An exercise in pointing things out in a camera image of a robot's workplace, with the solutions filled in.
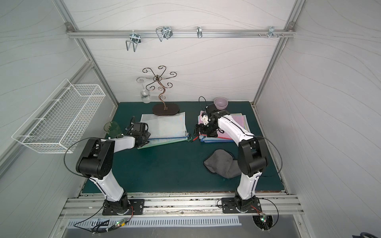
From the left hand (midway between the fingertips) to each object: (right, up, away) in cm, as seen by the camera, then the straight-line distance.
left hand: (149, 134), depth 100 cm
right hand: (+35, +2, -11) cm, 37 cm away
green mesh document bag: (+6, -5, -1) cm, 8 cm away
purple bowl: (+52, +23, +15) cm, 59 cm away
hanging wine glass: (-1, +27, -4) cm, 27 cm away
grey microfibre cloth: (+48, -15, -14) cm, 52 cm away
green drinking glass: (-21, +4, -7) cm, 23 cm away
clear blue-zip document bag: (+10, +5, +7) cm, 13 cm away
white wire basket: (-33, +8, -32) cm, 47 cm away
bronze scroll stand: (+6, +18, +14) cm, 24 cm away
